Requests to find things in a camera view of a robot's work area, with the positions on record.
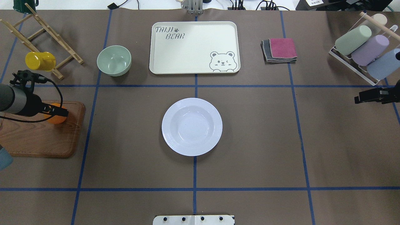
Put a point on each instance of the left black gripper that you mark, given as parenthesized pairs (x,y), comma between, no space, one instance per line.
(32,105)

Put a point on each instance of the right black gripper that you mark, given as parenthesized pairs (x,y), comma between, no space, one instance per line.
(383,94)

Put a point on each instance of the orange fruit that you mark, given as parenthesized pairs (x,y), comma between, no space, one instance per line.
(55,119)

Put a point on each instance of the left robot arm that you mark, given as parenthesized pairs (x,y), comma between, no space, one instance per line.
(21,102)

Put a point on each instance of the wooden tray board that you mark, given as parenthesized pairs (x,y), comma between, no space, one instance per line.
(44,139)

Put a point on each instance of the cream bear tray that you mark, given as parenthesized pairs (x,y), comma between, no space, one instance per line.
(203,47)

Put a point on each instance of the blue tumbler cup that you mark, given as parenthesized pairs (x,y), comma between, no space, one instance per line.
(384,65)

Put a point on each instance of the purple tumbler cup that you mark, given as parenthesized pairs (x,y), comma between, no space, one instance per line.
(370,50)

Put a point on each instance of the yellow plastic cup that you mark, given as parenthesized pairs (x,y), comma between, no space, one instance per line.
(40,61)

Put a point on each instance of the green tumbler cup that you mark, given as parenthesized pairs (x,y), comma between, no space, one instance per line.
(353,39)

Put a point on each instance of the wooden dish rack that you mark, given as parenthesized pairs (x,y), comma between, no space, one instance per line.
(38,36)

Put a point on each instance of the beige tumbler cup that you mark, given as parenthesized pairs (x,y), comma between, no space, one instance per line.
(380,18)

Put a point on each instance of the mint green bowl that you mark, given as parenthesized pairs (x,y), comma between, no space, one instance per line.
(114,61)

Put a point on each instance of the black laptop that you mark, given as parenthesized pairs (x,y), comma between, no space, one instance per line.
(342,5)

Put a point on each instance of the pink and grey cloth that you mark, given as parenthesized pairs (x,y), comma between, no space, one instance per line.
(279,50)

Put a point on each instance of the dark green mug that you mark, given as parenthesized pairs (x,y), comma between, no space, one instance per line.
(25,6)

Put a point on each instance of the small black device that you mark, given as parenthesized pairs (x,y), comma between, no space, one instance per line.
(112,6)

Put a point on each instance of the white round plate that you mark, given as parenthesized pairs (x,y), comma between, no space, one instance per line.
(192,127)

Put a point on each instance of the white wire cup rack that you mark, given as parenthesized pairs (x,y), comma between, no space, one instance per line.
(390,30)

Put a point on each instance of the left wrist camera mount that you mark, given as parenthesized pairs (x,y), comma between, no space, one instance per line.
(27,79)

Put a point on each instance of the aluminium frame post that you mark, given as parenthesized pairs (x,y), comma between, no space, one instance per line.
(194,7)

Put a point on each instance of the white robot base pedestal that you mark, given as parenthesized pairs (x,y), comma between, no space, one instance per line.
(194,220)

